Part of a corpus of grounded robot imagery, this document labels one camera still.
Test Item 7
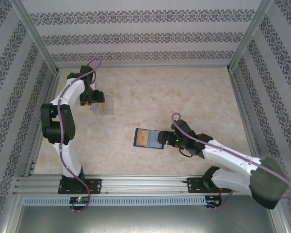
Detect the blue leather card holder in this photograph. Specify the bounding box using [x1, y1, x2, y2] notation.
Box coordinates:
[133, 128, 165, 150]

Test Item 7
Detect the clear plastic card box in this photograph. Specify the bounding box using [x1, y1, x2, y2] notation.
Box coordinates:
[89, 94, 114, 115]

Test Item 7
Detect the orange credit card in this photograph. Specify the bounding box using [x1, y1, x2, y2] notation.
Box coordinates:
[137, 130, 150, 146]

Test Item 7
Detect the grey metal panel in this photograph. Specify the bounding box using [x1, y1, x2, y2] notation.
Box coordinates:
[14, 205, 282, 233]

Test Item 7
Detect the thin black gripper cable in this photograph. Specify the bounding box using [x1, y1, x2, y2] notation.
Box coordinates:
[178, 148, 193, 158]

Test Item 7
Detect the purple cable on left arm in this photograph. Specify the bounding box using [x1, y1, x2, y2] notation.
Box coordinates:
[57, 58, 102, 214]

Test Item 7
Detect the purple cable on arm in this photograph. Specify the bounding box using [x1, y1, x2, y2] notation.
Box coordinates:
[57, 58, 102, 214]
[171, 113, 291, 212]

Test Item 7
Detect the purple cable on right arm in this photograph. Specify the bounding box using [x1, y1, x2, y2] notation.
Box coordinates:
[171, 113, 291, 212]

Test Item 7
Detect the aluminium mounting rail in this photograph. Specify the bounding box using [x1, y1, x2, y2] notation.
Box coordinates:
[14, 174, 275, 195]

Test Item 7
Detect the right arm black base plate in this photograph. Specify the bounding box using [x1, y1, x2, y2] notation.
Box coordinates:
[188, 177, 232, 194]

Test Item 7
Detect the slotted grey cable duct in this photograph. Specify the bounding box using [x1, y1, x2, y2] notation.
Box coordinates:
[23, 196, 207, 206]

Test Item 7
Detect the aluminium table side rail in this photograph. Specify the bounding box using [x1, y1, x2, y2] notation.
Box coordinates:
[24, 68, 63, 177]
[227, 67, 264, 161]

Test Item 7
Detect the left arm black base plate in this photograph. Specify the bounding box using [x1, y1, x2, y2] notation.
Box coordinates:
[59, 178, 103, 195]

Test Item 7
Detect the short aluminium frame post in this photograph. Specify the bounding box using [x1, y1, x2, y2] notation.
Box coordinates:
[269, 190, 291, 233]
[0, 190, 24, 233]

